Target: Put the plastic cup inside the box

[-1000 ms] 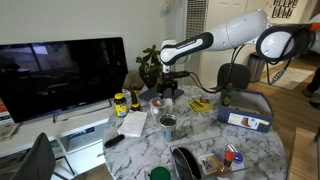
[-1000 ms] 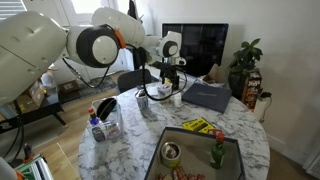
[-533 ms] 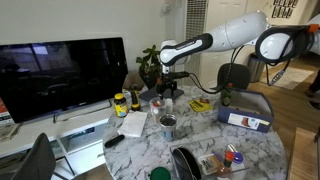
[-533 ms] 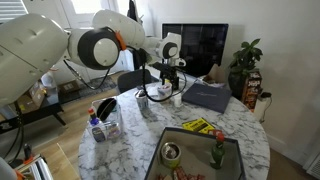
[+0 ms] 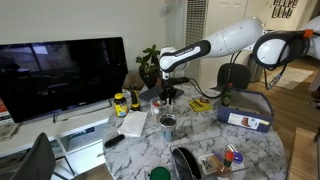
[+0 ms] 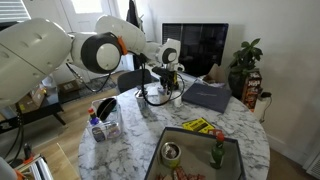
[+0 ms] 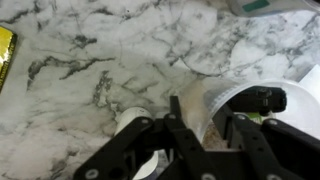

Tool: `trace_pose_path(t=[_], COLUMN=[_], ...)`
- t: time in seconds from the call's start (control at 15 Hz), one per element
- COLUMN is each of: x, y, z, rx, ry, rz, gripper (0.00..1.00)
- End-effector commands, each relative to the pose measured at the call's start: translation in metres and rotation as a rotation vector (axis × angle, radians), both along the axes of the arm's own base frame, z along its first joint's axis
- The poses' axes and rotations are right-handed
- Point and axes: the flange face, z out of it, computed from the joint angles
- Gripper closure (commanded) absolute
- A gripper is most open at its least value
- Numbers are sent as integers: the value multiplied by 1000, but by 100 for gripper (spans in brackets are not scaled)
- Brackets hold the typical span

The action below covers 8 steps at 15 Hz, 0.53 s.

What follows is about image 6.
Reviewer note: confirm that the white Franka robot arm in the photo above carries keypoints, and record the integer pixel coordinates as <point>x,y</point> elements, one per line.
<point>36,53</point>

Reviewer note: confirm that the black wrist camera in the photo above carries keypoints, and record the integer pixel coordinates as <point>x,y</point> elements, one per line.
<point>160,71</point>

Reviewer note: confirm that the small red packet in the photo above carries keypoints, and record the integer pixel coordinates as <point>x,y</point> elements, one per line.
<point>214,132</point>

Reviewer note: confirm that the white paper napkin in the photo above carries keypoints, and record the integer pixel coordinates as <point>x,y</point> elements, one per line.
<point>152,91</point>

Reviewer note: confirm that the large open cardboard box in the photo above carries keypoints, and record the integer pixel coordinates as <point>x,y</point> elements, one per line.
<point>35,98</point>

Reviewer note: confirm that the small closed cardboard box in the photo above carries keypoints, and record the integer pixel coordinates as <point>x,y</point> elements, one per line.
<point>69,86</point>

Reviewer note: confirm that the clear plastic storage container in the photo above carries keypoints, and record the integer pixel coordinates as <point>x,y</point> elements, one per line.
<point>115,128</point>

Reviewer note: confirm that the clear plastic cup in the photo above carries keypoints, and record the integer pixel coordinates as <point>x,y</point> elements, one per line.
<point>165,98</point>

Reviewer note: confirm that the grey door rug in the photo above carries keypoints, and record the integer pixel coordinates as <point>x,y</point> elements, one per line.
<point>98,86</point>

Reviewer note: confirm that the white wall vent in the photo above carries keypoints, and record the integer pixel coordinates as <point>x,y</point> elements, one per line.
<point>313,166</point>

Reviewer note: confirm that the white window blinds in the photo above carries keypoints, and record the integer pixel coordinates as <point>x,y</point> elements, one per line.
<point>13,10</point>

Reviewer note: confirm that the red capped blue label bottle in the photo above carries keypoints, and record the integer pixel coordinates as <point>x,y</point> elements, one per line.
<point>96,130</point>

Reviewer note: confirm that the white charger with black plug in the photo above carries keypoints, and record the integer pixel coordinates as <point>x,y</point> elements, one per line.
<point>262,106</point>

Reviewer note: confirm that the small white bottle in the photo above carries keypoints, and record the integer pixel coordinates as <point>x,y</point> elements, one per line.
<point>178,101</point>

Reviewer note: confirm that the navy flat gift box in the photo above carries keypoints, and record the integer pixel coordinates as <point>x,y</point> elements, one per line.
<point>206,97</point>

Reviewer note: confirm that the black flat screen monitor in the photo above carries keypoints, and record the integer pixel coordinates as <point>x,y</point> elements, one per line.
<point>200,48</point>

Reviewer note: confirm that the yellow printed booklet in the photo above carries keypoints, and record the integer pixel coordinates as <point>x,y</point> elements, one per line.
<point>198,125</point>

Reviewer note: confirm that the green bottle with red cap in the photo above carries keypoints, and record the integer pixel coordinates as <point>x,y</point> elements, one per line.
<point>217,155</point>

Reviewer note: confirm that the dark open cardboard box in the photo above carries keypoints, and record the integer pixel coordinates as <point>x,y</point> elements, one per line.
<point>196,153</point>

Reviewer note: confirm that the open tin can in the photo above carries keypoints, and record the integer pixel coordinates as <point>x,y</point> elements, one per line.
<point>171,155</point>

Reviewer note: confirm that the black round bowl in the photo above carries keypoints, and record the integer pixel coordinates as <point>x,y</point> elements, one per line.
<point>106,108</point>

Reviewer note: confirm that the green potted plant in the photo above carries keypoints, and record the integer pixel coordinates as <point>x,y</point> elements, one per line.
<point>245,63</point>

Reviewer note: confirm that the green white stacked equipment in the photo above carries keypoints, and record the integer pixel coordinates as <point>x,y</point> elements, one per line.
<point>35,168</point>

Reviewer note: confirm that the black low bench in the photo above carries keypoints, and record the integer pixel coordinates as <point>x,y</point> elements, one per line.
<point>36,113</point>

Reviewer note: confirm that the dark grey chair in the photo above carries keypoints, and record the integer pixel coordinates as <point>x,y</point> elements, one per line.
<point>130,81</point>

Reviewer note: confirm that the red Jenga game box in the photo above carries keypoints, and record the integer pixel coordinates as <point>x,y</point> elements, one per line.
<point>251,91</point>

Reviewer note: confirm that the white entrance door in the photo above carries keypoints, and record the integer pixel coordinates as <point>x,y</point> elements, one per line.
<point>86,13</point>

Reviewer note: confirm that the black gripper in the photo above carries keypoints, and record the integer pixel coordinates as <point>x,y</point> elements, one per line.
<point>169,76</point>

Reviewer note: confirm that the red snack packets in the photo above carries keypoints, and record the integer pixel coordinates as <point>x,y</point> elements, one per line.
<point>181,174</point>

